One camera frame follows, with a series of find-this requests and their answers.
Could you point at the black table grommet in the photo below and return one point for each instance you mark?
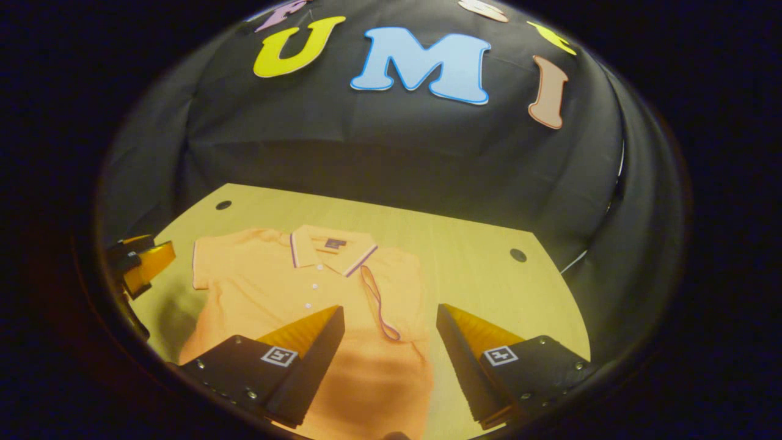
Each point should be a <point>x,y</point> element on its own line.
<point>518,255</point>
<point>223,205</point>

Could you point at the orange T-shirt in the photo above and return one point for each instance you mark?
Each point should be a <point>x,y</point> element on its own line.
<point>269,287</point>

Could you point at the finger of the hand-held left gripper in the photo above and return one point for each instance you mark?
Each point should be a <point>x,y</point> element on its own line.
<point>153,266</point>
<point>131,247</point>

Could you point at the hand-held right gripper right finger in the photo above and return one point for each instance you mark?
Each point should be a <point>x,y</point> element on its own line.
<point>464,373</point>

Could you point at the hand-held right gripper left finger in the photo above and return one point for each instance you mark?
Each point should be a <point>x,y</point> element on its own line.
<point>311,373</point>

